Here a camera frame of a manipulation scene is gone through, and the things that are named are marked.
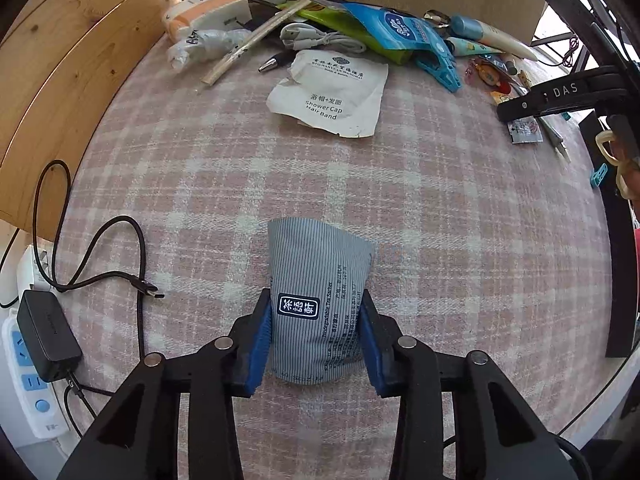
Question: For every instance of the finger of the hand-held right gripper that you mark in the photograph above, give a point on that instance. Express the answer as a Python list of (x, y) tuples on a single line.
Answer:
[(560, 96)]

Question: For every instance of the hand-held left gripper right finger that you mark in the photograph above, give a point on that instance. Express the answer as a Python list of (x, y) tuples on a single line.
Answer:
[(372, 347)]

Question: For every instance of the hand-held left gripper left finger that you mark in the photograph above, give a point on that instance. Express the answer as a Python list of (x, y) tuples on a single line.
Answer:
[(256, 345)]

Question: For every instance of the grey striped tea sachet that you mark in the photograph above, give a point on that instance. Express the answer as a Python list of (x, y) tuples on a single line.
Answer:
[(310, 260)]

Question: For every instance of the orange and white tissue pack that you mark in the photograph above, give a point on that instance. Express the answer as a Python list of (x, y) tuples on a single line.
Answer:
[(210, 7)]

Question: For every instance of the white pen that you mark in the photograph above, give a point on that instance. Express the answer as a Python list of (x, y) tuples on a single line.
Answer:
[(552, 137)]

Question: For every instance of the small grey and red sachet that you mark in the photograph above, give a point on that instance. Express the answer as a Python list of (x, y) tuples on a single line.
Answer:
[(524, 130)]

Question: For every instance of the cream hair claw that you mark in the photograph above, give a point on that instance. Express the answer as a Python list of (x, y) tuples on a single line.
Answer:
[(602, 142)]

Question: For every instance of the orange and white sachet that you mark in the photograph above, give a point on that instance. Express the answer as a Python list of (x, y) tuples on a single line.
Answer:
[(492, 77)]

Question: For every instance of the cream tube with blue cap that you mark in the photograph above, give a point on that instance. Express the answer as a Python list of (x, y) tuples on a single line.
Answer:
[(500, 40)]

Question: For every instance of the black stand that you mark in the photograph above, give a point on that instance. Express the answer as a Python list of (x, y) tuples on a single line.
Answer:
[(575, 10)]

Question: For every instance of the small blue peg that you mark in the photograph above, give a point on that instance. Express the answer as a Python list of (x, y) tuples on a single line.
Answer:
[(598, 177)]

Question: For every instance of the small tube with blue print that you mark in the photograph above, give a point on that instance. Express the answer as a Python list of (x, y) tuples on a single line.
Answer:
[(475, 47)]

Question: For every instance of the blue plastic clip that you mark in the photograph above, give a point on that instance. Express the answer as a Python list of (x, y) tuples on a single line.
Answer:
[(440, 67)]

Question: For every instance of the pink plaid blanket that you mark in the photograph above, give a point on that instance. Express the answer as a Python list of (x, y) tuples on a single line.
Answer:
[(450, 210)]

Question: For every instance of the green packet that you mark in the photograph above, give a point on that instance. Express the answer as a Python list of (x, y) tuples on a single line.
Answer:
[(395, 56)]

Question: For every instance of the blue tissue pack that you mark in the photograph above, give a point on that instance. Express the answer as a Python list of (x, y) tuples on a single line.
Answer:
[(400, 27)]

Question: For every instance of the black upright bar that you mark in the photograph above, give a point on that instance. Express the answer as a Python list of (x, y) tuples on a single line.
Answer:
[(622, 285)]

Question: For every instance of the black charger adapter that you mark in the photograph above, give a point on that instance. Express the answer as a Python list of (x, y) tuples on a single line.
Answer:
[(47, 335)]

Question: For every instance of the white shower cap packet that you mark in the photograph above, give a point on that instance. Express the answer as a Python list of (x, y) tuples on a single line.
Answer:
[(335, 85)]

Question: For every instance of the white power strip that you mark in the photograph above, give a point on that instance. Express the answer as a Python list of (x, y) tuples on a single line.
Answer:
[(30, 400)]

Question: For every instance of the black pen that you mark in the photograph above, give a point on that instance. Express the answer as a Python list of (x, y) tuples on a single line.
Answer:
[(272, 62)]

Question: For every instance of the wrapped wooden chopsticks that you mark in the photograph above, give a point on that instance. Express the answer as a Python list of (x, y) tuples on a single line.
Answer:
[(250, 42)]

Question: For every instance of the crumpled clear plastic wrapper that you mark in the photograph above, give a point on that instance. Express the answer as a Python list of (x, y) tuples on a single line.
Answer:
[(200, 42)]

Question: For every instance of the pine wooden panel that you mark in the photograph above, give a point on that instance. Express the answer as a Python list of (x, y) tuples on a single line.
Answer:
[(60, 85)]

